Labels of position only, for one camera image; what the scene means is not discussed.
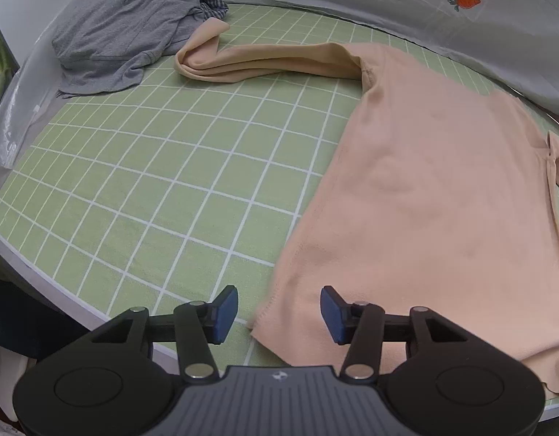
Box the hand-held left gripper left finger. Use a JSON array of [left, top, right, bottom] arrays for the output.
[[86, 285, 240, 381]]

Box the checked cloth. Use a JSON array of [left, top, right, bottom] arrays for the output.
[[195, 0, 229, 21]]

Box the green grid cutting mat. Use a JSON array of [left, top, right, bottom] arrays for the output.
[[0, 2, 559, 419]]

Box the peach long-sleeve shirt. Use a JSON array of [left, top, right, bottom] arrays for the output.
[[175, 19, 559, 396]]

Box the light grey garment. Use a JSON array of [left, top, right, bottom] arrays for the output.
[[51, 0, 203, 98]]

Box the clear plastic sheet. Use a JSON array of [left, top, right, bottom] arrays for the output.
[[0, 9, 67, 169]]

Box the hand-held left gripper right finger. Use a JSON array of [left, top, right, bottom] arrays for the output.
[[320, 285, 480, 381]]

